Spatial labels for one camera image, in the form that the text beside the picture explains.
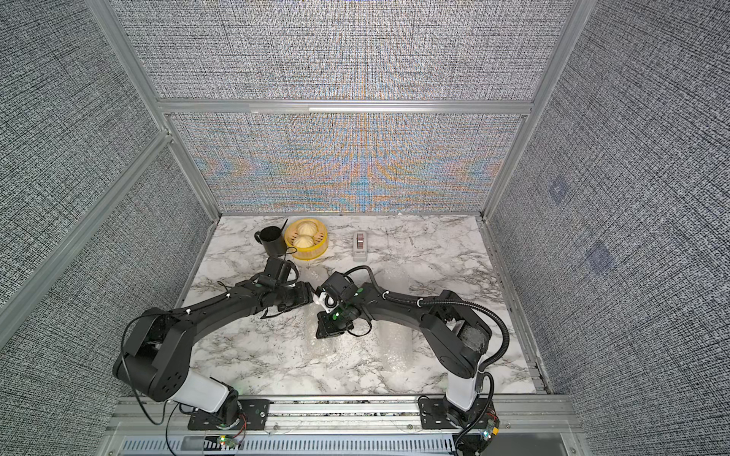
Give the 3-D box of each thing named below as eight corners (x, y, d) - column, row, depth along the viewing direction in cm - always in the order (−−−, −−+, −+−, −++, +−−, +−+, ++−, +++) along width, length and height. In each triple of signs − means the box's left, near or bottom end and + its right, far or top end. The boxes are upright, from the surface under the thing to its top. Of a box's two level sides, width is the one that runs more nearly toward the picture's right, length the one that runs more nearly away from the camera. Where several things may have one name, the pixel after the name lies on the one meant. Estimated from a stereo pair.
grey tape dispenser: (353, 261, 107) (352, 253, 103) (353, 239, 114) (353, 231, 110) (367, 261, 107) (367, 253, 103) (367, 239, 114) (367, 231, 110)
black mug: (256, 256, 109) (248, 240, 101) (260, 242, 113) (253, 226, 106) (285, 256, 109) (280, 240, 101) (288, 242, 113) (283, 226, 106)
